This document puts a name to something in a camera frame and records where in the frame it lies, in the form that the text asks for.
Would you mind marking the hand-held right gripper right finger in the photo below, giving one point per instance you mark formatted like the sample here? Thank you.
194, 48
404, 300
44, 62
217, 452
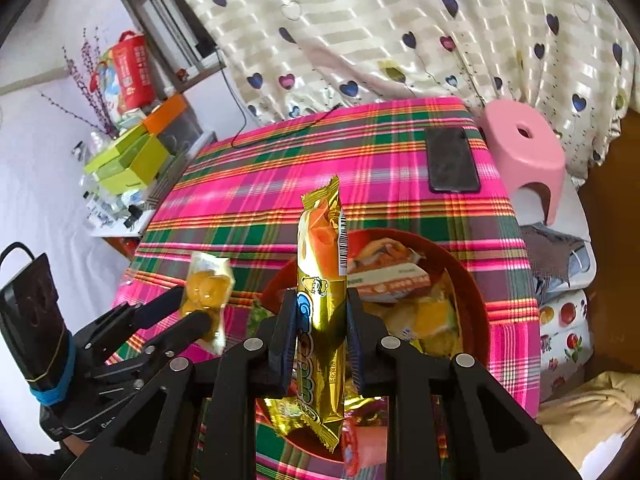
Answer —
356, 355

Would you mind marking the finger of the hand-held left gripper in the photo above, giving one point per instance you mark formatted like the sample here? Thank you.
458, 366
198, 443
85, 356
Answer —
185, 330
155, 307

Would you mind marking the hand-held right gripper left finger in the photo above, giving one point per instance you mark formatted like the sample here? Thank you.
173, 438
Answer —
282, 345

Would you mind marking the green snack packet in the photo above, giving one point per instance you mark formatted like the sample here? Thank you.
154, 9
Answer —
259, 317

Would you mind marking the clear packet of yellow balls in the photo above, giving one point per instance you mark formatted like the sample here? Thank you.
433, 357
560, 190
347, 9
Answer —
205, 290

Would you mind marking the gold wafer bar packet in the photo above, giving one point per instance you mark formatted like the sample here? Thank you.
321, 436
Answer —
280, 415
320, 270

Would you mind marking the orange and white snack packet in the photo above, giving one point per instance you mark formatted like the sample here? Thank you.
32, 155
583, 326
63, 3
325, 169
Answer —
390, 280

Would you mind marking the yellow potato chips bag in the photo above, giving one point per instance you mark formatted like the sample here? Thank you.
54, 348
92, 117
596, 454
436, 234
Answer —
435, 320

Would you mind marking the red jelly cup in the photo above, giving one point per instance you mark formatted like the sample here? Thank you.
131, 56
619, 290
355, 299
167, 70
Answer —
357, 447

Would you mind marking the red plastic basket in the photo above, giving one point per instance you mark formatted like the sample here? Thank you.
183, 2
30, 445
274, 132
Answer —
472, 310

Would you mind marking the white side table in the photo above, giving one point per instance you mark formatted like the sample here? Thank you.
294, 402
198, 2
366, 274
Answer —
125, 227

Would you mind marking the lime green cardboard box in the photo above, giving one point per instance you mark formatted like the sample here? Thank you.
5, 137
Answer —
135, 160

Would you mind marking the pink plaid cloth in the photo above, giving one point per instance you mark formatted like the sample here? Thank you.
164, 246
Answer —
300, 160

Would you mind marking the orange box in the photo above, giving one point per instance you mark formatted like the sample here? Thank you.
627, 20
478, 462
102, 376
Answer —
167, 115

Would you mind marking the fruit printed cloth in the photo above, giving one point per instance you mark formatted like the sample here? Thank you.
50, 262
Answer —
565, 330

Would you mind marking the grey cloth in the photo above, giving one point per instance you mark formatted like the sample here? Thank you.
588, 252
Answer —
545, 252

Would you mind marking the black smartphone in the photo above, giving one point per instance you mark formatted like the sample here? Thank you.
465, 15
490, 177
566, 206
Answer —
450, 160

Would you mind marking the cartoon printed gift bag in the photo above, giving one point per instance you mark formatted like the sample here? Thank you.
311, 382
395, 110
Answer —
107, 85

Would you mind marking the purple dried branches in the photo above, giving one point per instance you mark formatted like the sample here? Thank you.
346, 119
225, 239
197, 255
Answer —
92, 85

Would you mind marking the beige cloth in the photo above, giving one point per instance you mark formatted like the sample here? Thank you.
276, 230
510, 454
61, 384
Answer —
585, 410

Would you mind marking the red gift bag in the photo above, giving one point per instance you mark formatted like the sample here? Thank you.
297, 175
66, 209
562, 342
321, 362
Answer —
132, 70

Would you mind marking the pink plastic stool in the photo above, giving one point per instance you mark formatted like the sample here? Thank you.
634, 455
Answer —
525, 155

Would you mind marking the wooden wardrobe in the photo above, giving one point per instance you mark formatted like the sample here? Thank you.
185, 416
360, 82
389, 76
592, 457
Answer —
615, 210

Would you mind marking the heart printed curtain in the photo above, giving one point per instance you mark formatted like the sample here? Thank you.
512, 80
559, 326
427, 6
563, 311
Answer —
375, 25

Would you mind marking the window frame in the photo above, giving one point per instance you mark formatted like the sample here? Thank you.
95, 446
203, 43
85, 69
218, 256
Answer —
165, 25

